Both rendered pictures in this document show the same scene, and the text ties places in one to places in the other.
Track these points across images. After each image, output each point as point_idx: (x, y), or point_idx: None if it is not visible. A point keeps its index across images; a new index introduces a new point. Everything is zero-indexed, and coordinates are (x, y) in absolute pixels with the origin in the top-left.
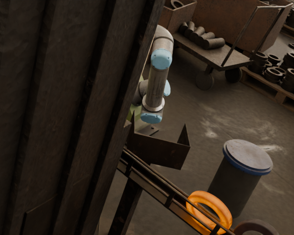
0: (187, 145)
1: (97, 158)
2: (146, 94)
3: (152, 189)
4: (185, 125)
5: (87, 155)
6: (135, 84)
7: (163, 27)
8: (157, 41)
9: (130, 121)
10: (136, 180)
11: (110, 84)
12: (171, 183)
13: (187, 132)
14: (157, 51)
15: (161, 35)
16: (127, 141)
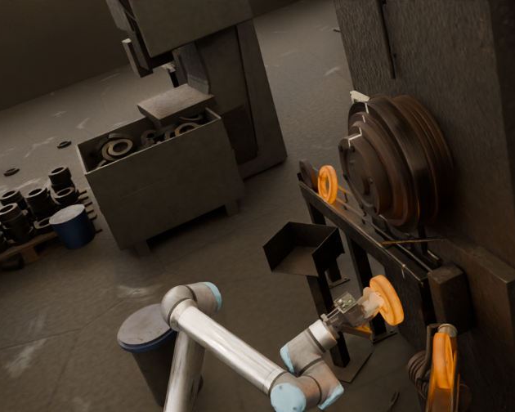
0: (286, 227)
1: None
2: (193, 409)
3: (347, 217)
4: (266, 244)
5: None
6: None
7: (172, 293)
8: (198, 293)
9: (318, 261)
10: (357, 221)
11: None
12: (333, 207)
13: (274, 235)
14: (212, 288)
15: (187, 289)
16: (333, 261)
